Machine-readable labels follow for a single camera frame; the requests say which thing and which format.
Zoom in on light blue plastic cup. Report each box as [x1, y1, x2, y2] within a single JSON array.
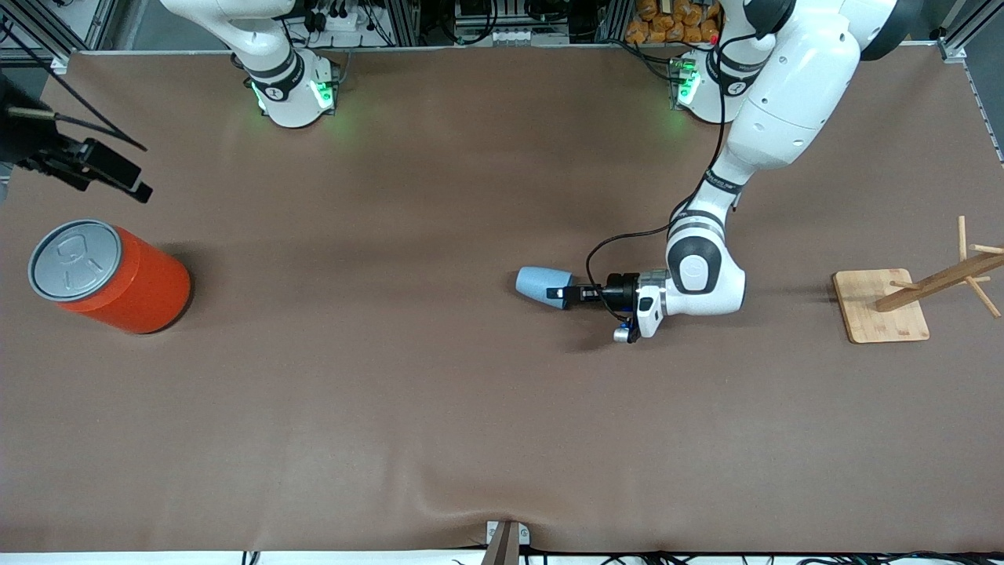
[[515, 266, 576, 310]]

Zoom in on wooden cup rack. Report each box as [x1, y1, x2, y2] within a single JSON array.
[[831, 216, 1004, 345]]

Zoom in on orange can with grey lid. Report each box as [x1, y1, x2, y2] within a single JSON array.
[[27, 219, 192, 336]]

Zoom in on white power strip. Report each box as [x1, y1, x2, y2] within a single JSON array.
[[317, 8, 380, 33], [482, 27, 571, 46]]

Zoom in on bag of orange snacks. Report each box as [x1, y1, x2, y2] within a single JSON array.
[[624, 0, 721, 46]]

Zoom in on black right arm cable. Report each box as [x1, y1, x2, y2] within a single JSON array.
[[0, 22, 147, 152]]

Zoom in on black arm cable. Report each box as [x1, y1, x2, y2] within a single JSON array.
[[0, 22, 147, 152], [585, 39, 727, 293]]

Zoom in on aluminium frame profile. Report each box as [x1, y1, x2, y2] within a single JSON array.
[[936, 0, 1004, 65], [0, 0, 120, 65]]

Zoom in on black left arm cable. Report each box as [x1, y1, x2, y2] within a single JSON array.
[[585, 39, 727, 293]]

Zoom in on black base cable bundle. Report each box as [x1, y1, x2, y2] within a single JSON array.
[[614, 37, 685, 84]]

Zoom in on table edge clamp bracket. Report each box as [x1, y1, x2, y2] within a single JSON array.
[[479, 519, 531, 565]]

